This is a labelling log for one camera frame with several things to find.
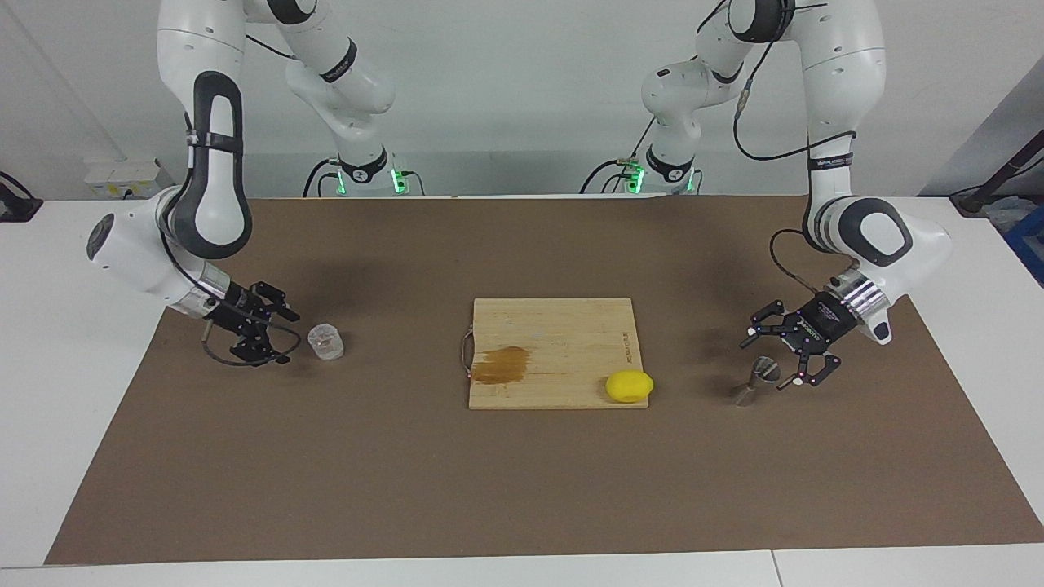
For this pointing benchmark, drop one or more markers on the brown table mat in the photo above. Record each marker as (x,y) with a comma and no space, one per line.
(522,489)

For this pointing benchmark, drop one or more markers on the bamboo cutting board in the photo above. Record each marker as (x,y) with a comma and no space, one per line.
(555,350)

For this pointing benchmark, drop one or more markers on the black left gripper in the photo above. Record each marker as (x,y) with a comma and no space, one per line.
(824,322)

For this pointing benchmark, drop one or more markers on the white socket box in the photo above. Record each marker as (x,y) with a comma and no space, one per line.
(122,175)

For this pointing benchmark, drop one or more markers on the steel double jigger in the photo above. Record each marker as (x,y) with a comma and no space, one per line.
(758,379)

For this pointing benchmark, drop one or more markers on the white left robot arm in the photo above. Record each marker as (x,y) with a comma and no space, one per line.
(848,73)

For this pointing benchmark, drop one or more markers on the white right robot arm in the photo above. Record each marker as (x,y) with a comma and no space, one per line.
(200,49)

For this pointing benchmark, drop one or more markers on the black desk object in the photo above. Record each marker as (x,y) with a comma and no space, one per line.
(16,208)

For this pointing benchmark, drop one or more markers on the black stand pole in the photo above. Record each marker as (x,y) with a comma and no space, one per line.
(995,179)

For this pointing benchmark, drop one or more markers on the yellow lemon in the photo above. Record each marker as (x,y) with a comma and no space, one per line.
(629,387)

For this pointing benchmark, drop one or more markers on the small clear plastic cup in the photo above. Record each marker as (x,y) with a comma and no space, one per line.
(326,342)

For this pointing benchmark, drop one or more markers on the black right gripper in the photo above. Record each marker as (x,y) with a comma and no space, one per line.
(243,314)

